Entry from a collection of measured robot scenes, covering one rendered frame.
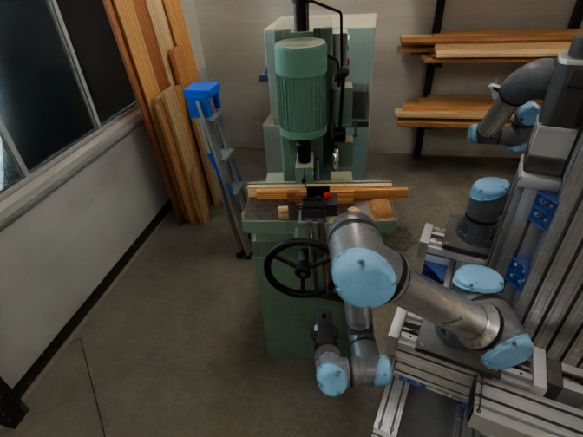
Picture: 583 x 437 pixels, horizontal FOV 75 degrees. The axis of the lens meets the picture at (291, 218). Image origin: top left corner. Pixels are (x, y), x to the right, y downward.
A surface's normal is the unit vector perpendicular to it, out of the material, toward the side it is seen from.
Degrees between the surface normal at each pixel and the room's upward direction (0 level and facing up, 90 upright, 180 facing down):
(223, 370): 0
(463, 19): 90
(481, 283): 8
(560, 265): 90
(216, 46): 90
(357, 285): 85
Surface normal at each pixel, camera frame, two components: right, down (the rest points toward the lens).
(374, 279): -0.10, 0.52
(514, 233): -0.44, 0.54
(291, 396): -0.05, -0.81
